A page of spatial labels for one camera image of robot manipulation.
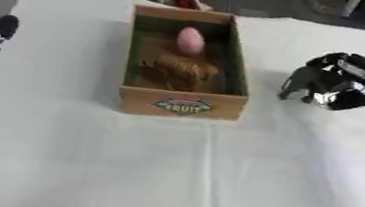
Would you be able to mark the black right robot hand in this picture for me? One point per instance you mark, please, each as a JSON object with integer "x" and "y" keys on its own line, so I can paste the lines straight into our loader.
{"x": 336, "y": 82}

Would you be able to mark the pink egg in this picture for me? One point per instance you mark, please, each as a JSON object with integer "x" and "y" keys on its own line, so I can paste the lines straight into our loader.
{"x": 190, "y": 40}

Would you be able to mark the brown woven basket toy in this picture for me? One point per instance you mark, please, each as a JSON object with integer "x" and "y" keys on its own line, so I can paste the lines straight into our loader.
{"x": 184, "y": 70}

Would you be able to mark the tan cardboard box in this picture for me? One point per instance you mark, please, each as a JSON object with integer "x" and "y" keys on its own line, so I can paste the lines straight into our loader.
{"x": 181, "y": 105}

